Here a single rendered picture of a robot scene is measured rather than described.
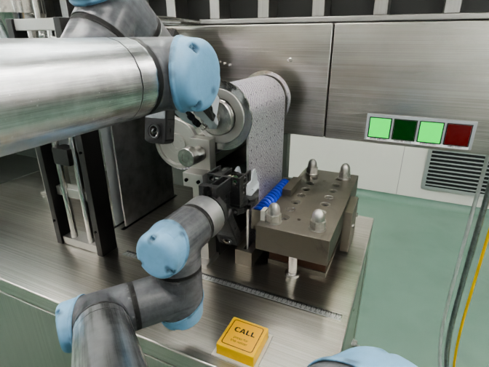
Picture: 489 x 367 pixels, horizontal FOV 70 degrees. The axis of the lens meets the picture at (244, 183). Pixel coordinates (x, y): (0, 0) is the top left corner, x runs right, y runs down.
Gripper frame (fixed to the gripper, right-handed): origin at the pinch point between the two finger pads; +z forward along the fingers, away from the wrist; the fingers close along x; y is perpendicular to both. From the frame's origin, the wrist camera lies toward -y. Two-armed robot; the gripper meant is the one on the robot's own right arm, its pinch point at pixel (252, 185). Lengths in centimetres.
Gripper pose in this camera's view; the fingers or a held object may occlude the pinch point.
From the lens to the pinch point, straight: 80.4
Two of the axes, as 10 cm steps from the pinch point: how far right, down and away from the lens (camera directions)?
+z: 4.2, -3.5, 8.4
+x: -9.1, -1.6, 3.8
